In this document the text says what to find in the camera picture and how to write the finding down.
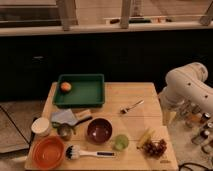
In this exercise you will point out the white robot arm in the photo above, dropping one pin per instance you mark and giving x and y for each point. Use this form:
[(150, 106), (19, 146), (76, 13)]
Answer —
[(186, 83)]

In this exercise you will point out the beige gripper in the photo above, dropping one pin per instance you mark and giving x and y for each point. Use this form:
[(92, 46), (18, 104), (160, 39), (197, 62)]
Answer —
[(168, 115)]

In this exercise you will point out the wooden block sponge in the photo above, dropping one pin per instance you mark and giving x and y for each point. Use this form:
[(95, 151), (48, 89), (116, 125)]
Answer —
[(83, 114)]

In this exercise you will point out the white dish brush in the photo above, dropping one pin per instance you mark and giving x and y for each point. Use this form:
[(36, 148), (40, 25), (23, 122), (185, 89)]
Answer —
[(75, 152)]

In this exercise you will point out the dark purple bowl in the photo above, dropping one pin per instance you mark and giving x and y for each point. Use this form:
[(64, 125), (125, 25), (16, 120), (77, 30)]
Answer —
[(99, 131)]

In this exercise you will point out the yellow banana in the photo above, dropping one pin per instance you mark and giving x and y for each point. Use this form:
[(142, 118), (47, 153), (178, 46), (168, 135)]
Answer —
[(146, 136)]

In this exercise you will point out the blue-grey cloth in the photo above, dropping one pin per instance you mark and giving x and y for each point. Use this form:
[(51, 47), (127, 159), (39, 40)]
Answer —
[(64, 116)]

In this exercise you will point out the small metal cup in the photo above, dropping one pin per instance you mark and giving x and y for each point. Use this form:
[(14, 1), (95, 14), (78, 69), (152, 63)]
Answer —
[(64, 131)]

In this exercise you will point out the green plastic tray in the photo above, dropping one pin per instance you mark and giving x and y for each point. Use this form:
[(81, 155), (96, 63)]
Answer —
[(87, 90)]

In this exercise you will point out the orange fruit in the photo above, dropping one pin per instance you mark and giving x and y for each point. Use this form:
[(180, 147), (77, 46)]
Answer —
[(65, 87)]

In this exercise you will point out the black handled utensil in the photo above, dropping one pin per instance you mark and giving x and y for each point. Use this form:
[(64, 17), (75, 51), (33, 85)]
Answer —
[(83, 120)]

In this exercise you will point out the orange plastic bowl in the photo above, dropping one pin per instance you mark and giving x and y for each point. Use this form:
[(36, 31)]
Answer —
[(48, 153)]

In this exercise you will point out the white paper cup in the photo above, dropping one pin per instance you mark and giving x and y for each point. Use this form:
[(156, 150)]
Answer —
[(41, 127)]

